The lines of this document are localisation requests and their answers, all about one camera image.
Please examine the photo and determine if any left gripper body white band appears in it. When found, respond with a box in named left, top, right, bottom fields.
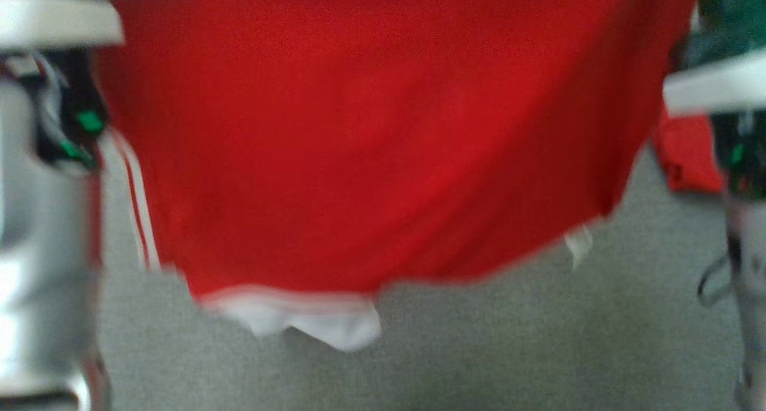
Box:
left=0, top=0, right=125, bottom=50

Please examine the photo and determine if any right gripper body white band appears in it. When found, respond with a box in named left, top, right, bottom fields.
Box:
left=663, top=51, right=766, bottom=117

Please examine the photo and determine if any red Bulls garment white hem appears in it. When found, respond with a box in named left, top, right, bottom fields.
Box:
left=651, top=107, right=726, bottom=194

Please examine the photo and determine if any red jersey with white sleeves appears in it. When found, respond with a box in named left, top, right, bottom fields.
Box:
left=93, top=0, right=701, bottom=352

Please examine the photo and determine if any grey sofa seat cushion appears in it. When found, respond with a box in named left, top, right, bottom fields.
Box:
left=96, top=139, right=752, bottom=411

